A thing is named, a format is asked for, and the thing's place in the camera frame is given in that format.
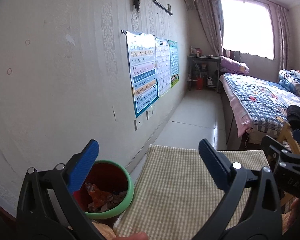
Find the white wall poster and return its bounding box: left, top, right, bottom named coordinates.
left=154, top=37, right=171, bottom=98

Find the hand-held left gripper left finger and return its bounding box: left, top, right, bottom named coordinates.
left=16, top=139, right=108, bottom=240

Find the person's left hand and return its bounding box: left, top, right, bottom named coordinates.
left=115, top=231, right=150, bottom=240

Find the black garment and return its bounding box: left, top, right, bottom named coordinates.
left=286, top=105, right=300, bottom=130

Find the wooden chair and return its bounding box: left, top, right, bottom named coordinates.
left=277, top=122, right=300, bottom=155

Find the pink bed sheet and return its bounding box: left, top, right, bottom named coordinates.
left=220, top=74, right=253, bottom=137

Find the black side table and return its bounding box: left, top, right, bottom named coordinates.
left=187, top=55, right=221, bottom=92

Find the blue wall poster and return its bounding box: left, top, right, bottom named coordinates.
left=125, top=31, right=158, bottom=118

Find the pink patterned curtain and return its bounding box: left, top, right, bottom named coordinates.
left=192, top=0, right=224, bottom=57
left=275, top=4, right=290, bottom=70

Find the bright window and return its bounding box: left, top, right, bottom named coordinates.
left=220, top=0, right=277, bottom=60

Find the black wall rail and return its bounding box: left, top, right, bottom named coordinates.
left=153, top=0, right=173, bottom=15

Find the green wall poster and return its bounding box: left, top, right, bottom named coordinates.
left=169, top=40, right=180, bottom=88

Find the plaid patchwork blanket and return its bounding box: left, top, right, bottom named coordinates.
left=224, top=73, right=300, bottom=133

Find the green trash bin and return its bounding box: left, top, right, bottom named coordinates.
left=74, top=159, right=135, bottom=220

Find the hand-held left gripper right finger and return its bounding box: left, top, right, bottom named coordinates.
left=198, top=138, right=283, bottom=240

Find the plaid folded quilt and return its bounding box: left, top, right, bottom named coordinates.
left=279, top=69, right=300, bottom=96

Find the orange wrapper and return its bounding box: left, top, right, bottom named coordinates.
left=84, top=182, right=113, bottom=207

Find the checkered cloth-covered table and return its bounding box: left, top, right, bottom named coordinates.
left=112, top=144, right=270, bottom=240

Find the purple pillow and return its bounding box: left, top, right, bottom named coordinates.
left=219, top=56, right=250, bottom=74

